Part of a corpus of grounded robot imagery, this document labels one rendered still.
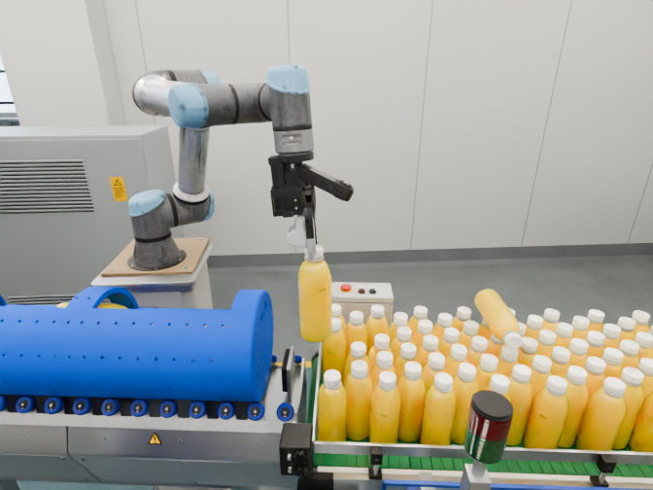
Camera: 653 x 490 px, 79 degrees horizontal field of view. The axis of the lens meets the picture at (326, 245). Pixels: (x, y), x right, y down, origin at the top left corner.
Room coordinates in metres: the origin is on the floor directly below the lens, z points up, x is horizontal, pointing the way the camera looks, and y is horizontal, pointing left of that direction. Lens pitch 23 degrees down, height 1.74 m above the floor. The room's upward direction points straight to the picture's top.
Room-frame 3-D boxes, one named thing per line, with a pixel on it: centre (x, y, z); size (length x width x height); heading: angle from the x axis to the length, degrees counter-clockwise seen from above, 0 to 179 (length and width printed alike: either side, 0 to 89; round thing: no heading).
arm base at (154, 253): (1.26, 0.59, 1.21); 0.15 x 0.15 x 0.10
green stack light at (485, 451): (0.49, -0.27, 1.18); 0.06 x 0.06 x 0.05
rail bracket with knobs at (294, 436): (0.66, 0.07, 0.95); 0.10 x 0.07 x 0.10; 178
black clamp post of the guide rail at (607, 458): (0.62, -0.61, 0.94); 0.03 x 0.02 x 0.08; 88
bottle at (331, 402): (0.73, -0.01, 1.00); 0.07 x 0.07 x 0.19
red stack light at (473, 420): (0.49, -0.27, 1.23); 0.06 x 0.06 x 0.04
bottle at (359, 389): (0.76, -0.08, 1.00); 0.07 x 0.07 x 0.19
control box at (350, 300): (1.15, -0.11, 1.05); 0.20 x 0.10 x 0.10; 88
